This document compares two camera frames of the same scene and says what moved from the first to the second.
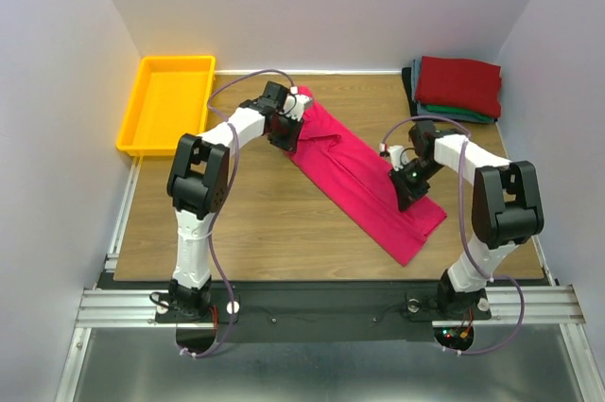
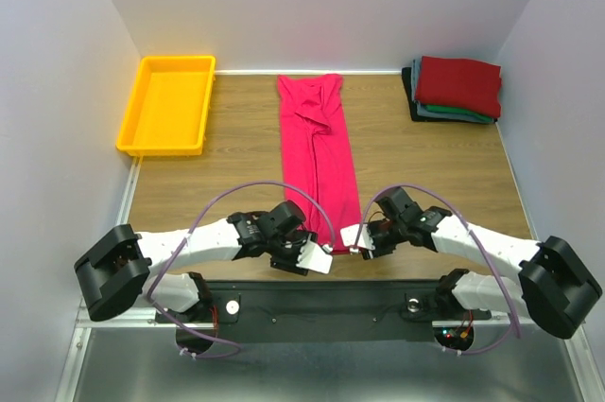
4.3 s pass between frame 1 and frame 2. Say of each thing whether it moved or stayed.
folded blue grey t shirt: stayed
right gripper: moved
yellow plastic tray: stayed
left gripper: moved
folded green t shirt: stayed
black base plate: stayed
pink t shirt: moved
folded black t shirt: stayed
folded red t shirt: stayed
